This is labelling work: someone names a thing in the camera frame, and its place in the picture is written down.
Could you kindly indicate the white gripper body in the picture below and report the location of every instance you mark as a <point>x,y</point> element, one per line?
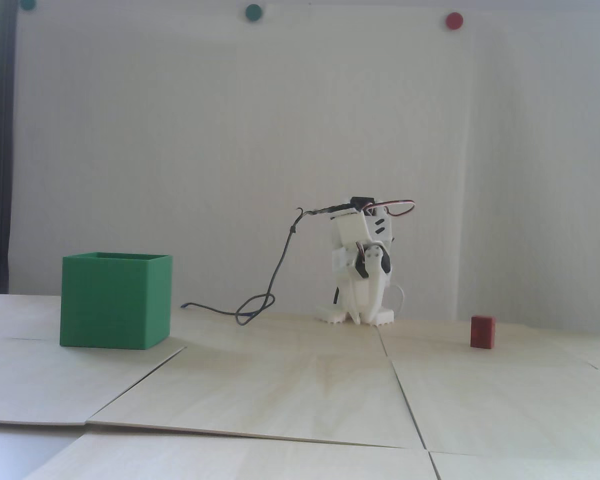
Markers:
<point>362,292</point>

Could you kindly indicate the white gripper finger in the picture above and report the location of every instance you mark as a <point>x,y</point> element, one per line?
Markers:
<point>377,290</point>
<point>355,300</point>

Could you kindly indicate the red block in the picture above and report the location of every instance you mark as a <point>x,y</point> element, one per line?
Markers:
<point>482,332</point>

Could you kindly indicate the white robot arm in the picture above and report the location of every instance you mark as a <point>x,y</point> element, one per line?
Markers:
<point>330,315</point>

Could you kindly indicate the green box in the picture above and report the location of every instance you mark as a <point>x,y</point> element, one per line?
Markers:
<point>110,302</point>

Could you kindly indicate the red round magnet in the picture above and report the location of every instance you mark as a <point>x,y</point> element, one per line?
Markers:
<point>454,20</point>

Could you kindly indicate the green round magnet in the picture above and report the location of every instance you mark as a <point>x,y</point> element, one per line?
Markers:
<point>253,12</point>
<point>28,4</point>

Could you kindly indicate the black window frame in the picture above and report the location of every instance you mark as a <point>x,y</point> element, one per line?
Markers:
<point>4,150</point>

